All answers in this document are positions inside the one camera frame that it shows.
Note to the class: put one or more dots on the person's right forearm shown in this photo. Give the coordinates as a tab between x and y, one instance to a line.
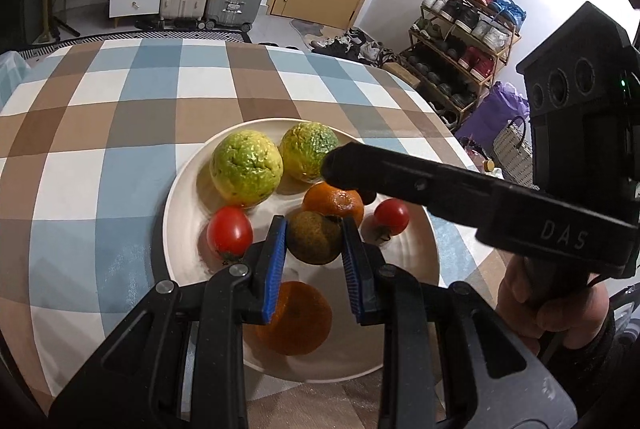
600	369

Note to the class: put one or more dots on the woven basket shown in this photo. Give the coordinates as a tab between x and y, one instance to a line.
512	149

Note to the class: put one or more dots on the small orange mandarin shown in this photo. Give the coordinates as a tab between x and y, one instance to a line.
332	204

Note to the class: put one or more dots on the checked tablecloth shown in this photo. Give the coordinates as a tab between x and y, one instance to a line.
100	149

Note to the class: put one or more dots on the large orange mandarin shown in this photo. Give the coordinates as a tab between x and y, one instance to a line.
300	316

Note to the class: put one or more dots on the cream oval plate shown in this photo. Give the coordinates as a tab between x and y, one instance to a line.
190	219

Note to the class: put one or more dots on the light blue covered chair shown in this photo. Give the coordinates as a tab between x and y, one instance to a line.
10	74

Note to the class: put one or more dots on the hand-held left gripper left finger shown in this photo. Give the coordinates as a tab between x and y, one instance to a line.
276	269

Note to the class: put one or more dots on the striped floor rug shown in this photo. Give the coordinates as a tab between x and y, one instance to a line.
150	36

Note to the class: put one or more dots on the brown longan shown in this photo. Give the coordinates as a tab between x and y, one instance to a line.
314	239

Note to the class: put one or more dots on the yellow-green wrinkled citrus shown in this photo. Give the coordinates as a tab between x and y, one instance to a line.
245	166
305	151

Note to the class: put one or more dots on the scattered dark sneakers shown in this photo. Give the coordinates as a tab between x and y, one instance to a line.
355	46

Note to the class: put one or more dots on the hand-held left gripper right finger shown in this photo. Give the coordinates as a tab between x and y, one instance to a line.
350	269

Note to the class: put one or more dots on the grey door mat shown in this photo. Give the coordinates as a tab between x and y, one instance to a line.
310	29

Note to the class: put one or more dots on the rows of assorted shoes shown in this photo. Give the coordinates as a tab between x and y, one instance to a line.
465	19

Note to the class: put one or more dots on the purple bag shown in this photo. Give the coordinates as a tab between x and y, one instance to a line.
487	114

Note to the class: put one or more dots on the red cherry tomato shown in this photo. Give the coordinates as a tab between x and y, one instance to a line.
229	233
392	215

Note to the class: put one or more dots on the wooden shoe rack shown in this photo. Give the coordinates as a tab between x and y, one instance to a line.
500	51

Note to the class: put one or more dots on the person's right hand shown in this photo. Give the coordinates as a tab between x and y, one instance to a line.
515	299

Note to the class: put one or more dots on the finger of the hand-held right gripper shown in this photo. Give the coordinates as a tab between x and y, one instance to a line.
400	179

